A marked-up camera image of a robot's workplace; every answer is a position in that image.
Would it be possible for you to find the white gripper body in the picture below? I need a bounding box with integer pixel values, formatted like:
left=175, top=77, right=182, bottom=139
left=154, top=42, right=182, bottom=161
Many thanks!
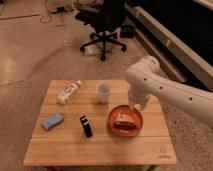
left=128, top=85, right=150, bottom=110

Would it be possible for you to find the black eraser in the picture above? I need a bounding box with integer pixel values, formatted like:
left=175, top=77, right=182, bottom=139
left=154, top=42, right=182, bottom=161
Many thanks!
left=80, top=115, right=92, bottom=138

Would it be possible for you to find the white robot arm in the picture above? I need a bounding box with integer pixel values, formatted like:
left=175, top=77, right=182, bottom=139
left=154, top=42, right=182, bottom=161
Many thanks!
left=125, top=56, right=213, bottom=129

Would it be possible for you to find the orange bowl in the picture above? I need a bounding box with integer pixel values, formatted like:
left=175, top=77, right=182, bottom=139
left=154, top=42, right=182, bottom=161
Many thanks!
left=107, top=105, right=143, bottom=137

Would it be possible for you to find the translucent plastic cup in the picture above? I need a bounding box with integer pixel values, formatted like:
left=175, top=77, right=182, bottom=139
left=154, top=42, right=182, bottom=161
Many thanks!
left=96, top=82, right=111, bottom=103

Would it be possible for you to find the black box on floor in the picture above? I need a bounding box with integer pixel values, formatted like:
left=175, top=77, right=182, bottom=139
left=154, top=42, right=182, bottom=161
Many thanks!
left=120, top=25, right=134, bottom=38

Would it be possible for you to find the white plastic bottle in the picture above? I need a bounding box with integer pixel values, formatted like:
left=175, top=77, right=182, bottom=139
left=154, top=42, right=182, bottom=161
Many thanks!
left=57, top=80, right=82, bottom=104

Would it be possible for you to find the wooden table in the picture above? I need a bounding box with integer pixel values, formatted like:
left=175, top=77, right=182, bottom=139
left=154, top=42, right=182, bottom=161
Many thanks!
left=23, top=80, right=177, bottom=167

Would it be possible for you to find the blue sponge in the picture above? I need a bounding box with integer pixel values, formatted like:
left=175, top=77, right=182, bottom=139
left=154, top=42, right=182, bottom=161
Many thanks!
left=41, top=112, right=64, bottom=131

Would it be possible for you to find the black office chair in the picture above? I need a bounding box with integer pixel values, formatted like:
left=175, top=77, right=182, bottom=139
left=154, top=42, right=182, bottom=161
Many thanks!
left=75, top=0, right=127, bottom=61

